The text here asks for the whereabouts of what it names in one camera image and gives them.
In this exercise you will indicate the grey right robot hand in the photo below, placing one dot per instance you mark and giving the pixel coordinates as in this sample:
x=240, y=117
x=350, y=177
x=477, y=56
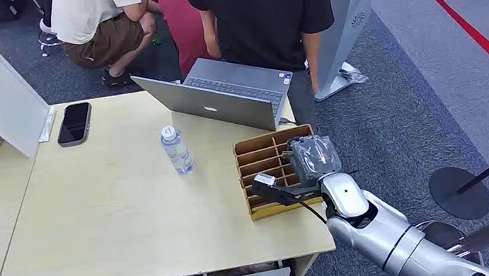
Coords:
x=316, y=158

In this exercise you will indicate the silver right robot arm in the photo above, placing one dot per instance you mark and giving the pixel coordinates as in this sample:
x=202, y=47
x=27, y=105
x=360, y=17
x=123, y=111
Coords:
x=380, y=232

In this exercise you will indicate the wooden card organizer box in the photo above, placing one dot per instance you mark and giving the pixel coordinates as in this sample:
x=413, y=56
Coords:
x=260, y=158

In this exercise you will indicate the person in black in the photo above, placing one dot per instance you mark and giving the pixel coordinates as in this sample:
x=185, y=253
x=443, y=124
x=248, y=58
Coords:
x=261, y=16

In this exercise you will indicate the person in red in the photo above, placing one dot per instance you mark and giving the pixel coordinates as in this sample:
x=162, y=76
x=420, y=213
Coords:
x=184, y=19

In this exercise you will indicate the crouching person in white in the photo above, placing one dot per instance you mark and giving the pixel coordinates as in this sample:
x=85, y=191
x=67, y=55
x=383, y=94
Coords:
x=97, y=21

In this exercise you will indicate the white flat card stack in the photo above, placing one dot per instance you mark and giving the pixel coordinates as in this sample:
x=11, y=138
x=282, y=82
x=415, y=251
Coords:
x=47, y=125

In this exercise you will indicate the clear plastic bag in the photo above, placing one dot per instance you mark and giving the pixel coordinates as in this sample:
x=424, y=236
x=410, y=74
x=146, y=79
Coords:
x=352, y=73

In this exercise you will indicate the grey open laptop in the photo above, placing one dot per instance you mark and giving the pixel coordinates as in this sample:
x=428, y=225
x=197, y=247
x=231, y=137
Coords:
x=224, y=94

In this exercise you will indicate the clear plastic water bottle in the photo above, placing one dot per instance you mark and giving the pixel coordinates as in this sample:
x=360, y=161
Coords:
x=177, y=152

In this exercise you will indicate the black round stanchion base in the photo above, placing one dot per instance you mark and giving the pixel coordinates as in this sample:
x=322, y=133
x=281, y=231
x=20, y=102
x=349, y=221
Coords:
x=460, y=193

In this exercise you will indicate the grey standing kiosk panel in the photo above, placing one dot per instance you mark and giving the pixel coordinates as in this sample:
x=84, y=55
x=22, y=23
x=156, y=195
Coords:
x=346, y=10

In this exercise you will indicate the dark round stanchion base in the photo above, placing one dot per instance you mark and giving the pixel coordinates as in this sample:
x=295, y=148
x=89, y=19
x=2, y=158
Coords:
x=446, y=235

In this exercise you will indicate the black smartphone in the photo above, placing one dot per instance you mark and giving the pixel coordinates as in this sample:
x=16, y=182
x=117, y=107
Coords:
x=74, y=123

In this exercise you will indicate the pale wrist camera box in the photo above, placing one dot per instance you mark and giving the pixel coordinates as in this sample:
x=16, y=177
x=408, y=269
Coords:
x=265, y=180

